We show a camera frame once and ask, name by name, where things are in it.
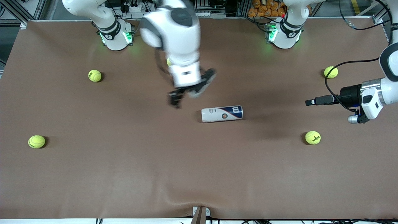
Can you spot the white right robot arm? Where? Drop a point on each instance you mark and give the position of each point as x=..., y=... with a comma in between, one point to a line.
x=183, y=40

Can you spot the brown table mat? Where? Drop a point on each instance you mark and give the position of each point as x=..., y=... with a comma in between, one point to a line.
x=199, y=155

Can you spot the clear tennis ball can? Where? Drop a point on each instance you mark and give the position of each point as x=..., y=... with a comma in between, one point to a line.
x=222, y=114

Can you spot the white power strip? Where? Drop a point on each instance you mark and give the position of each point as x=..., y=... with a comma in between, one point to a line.
x=133, y=8

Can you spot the metal corner bracket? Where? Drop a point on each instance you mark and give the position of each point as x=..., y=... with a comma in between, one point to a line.
x=379, y=21
x=23, y=25

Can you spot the aluminium frame post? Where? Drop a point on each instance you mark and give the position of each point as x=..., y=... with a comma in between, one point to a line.
x=244, y=7

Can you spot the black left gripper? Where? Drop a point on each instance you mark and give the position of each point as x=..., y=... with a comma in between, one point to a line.
x=349, y=94

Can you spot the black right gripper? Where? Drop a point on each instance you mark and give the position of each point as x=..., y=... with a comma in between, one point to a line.
x=178, y=94

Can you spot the white terminal block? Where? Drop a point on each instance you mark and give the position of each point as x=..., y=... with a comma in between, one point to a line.
x=206, y=14

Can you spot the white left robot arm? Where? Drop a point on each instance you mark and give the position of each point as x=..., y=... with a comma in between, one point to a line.
x=287, y=34

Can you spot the yellow tennis ball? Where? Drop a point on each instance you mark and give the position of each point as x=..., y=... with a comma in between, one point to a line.
x=312, y=137
x=94, y=75
x=168, y=61
x=330, y=72
x=36, y=141

